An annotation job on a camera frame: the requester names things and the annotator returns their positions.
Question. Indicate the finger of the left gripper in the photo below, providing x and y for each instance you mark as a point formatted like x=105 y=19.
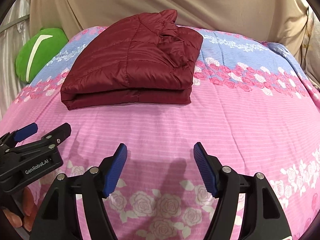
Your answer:
x=56 y=137
x=13 y=138

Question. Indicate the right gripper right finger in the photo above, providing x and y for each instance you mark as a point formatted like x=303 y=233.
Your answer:
x=263 y=216

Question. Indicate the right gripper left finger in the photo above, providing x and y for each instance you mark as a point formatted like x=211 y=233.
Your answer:
x=57 y=217

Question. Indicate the maroon puffer jacket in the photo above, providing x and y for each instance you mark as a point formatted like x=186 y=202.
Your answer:
x=144 y=58

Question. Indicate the person's left hand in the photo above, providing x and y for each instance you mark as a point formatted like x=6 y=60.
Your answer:
x=29 y=211

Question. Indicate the green plush pillow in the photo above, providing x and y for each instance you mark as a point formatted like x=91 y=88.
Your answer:
x=38 y=51

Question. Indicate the striped grey curtain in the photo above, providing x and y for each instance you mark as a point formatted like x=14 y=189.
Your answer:
x=14 y=34

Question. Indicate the pink floral bed quilt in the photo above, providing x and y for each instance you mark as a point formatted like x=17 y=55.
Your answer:
x=251 y=106

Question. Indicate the floral cream cloth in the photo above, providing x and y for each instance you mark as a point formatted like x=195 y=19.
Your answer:
x=310 y=53

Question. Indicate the beige curtain sheet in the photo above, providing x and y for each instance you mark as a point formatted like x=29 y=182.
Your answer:
x=281 y=21

